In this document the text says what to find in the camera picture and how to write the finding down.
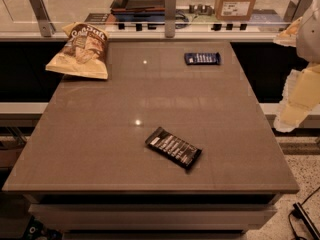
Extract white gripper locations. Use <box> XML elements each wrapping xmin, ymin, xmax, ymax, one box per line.
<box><xmin>273</xmin><ymin>0</ymin><xmax>320</xmax><ymax>133</ymax></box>

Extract blue snack bar wrapper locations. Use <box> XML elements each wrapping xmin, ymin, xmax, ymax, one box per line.
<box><xmin>184</xmin><ymin>53</ymin><xmax>221</xmax><ymax>65</ymax></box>

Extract right metal glass bracket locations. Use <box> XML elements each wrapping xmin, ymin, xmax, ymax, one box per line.
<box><xmin>283</xmin><ymin>0</ymin><xmax>313</xmax><ymax>22</ymax></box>

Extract black rxbar chocolate bar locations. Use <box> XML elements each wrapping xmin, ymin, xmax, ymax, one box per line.
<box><xmin>145</xmin><ymin>127</ymin><xmax>202</xmax><ymax>170</ymax></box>

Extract cardboard box with label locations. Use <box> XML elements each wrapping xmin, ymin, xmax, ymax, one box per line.
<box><xmin>214</xmin><ymin>0</ymin><xmax>256</xmax><ymax>21</ymax></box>

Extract metal glass bracket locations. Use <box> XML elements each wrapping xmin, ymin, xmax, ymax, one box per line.
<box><xmin>283</xmin><ymin>0</ymin><xmax>313</xmax><ymax>22</ymax></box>
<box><xmin>29</xmin><ymin>0</ymin><xmax>56</xmax><ymax>37</ymax></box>
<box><xmin>165</xmin><ymin>0</ymin><xmax>176</xmax><ymax>38</ymax></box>

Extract black cable on floor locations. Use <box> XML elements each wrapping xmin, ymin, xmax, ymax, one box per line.
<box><xmin>287</xmin><ymin>185</ymin><xmax>320</xmax><ymax>240</ymax></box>

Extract left metal glass bracket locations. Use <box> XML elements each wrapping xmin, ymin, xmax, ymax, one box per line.
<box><xmin>29</xmin><ymin>0</ymin><xmax>56</xmax><ymax>37</ymax></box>

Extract brown chip bag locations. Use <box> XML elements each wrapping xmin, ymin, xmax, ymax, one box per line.
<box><xmin>46</xmin><ymin>22</ymin><xmax>109</xmax><ymax>80</ymax></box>

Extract middle metal glass bracket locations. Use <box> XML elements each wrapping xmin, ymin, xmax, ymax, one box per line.
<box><xmin>165</xmin><ymin>0</ymin><xmax>176</xmax><ymax>38</ymax></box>

